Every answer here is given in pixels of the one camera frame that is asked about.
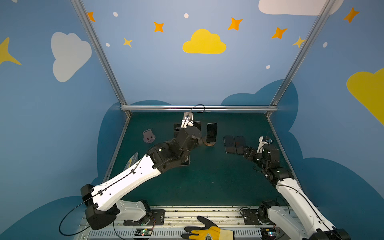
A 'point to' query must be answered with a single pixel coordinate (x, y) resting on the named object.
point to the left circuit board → (143, 232)
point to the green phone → (230, 147)
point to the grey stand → (148, 137)
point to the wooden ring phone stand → (208, 143)
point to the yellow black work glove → (210, 231)
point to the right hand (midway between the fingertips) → (251, 147)
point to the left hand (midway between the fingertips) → (194, 130)
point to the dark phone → (211, 132)
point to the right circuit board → (268, 233)
